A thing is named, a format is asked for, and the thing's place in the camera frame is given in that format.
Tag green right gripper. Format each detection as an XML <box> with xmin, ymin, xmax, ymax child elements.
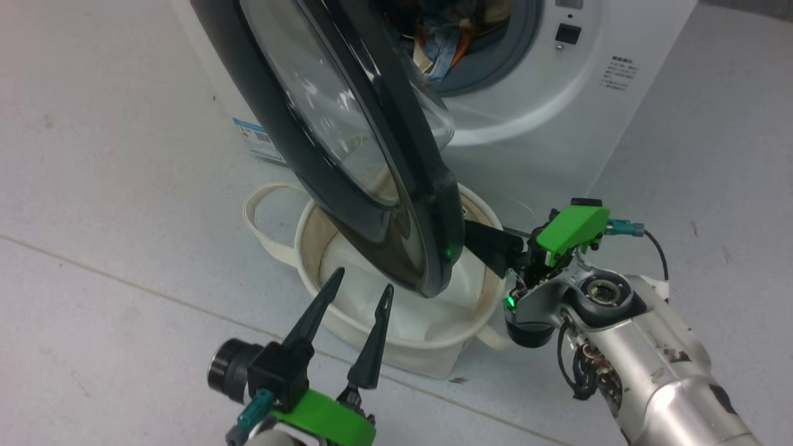
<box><xmin>463</xmin><ymin>204</ymin><xmax>611</xmax><ymax>287</ymax></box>

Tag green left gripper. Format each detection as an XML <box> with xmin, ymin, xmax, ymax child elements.
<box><xmin>271</xmin><ymin>268</ymin><xmax>395</xmax><ymax>446</ymax></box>

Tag black round glass washer door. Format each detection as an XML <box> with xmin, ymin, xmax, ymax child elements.
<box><xmin>189</xmin><ymin>0</ymin><xmax>467</xmax><ymax>299</ymax></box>

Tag blue cream cartoon print garment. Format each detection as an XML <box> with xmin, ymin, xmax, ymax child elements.
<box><xmin>401</xmin><ymin>0</ymin><xmax>515</xmax><ymax>84</ymax></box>

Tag cream canvas laundry basket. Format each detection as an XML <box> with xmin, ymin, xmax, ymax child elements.
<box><xmin>243</xmin><ymin>181</ymin><xmax>516</xmax><ymax>380</ymax></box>

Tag white front-load washing machine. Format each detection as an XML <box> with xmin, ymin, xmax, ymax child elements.
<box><xmin>170</xmin><ymin>0</ymin><xmax>698</xmax><ymax>208</ymax></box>

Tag blue white energy label sticker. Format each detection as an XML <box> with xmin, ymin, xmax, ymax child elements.
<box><xmin>232</xmin><ymin>117</ymin><xmax>287</xmax><ymax>165</ymax></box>

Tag teal left cable connector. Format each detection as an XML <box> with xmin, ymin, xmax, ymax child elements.
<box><xmin>226</xmin><ymin>388</ymin><xmax>274</xmax><ymax>445</ymax></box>

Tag teal cable connector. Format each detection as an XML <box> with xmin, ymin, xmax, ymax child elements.
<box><xmin>606</xmin><ymin>219</ymin><xmax>646</xmax><ymax>239</ymax></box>
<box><xmin>226</xmin><ymin>388</ymin><xmax>274</xmax><ymax>445</ymax></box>

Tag teal right cable connector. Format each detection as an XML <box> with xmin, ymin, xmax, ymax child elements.
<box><xmin>606</xmin><ymin>219</ymin><xmax>646</xmax><ymax>239</ymax></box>

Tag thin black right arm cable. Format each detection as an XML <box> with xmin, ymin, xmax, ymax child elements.
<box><xmin>643</xmin><ymin>229</ymin><xmax>670</xmax><ymax>283</ymax></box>

